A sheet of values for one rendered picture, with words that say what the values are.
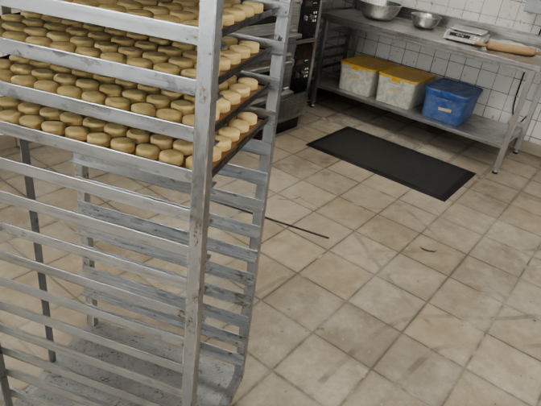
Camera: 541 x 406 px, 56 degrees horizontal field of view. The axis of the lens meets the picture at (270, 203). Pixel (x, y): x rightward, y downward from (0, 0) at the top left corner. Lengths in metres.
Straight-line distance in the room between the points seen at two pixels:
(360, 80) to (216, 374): 3.49
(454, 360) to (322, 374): 0.62
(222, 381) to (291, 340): 0.49
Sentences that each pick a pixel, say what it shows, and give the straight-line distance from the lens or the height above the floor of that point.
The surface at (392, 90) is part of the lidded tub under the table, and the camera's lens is 4.75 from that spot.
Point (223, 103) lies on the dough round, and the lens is 1.12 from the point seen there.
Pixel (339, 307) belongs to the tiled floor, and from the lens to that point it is 2.53.
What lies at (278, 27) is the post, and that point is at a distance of 1.31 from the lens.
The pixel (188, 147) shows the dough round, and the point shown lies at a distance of 1.11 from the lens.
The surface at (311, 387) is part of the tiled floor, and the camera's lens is 2.15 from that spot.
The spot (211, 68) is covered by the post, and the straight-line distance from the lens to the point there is 0.88.
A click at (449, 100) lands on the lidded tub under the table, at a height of 0.43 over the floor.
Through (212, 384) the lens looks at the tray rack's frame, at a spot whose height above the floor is 0.15.
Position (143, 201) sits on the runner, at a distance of 1.09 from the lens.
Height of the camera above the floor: 1.61
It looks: 30 degrees down
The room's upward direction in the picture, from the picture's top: 8 degrees clockwise
